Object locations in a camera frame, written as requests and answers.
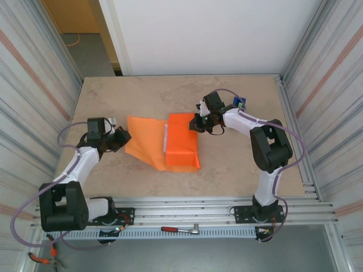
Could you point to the blue tape dispenser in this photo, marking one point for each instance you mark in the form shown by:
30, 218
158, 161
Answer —
236, 101

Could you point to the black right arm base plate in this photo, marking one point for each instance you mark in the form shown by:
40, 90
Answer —
241, 215

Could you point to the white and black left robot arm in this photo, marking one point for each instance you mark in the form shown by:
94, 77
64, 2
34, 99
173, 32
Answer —
82, 161

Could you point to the white door frame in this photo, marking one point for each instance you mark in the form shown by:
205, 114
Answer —
119, 42

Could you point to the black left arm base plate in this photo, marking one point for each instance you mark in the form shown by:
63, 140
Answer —
127, 215

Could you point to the aluminium rail frame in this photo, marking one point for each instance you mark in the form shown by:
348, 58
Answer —
184, 211

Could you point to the orange wrapping paper sheet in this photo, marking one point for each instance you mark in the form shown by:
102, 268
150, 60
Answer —
181, 136

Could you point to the aluminium frame post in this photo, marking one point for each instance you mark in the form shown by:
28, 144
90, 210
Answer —
306, 42
64, 51

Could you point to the black base connector block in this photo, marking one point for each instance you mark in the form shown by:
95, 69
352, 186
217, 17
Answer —
263, 233
107, 235

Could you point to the aluminium side rail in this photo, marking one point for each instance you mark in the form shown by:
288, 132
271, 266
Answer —
296, 119

